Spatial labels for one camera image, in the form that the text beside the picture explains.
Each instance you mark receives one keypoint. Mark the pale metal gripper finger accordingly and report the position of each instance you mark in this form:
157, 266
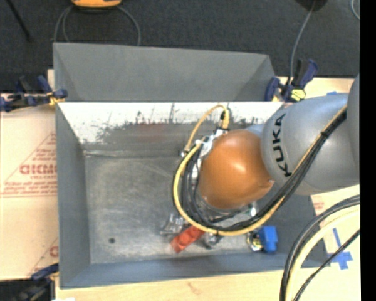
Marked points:
177, 220
169, 230

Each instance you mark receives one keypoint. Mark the red flat block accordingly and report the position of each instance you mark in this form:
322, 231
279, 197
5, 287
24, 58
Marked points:
186, 239

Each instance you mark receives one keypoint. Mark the small grey metal object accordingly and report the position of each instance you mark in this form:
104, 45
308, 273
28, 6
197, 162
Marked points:
213, 240

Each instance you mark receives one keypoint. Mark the small white and yellow object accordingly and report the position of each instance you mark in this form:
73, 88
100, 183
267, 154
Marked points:
254, 240

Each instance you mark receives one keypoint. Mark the blue plastic block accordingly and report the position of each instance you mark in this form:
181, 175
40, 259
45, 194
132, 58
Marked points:
269, 238

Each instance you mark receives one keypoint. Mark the grey metal bin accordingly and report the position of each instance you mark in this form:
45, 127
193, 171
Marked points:
128, 199

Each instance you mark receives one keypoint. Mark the brown cardboard board, red print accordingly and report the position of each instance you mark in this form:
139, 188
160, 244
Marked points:
25, 218

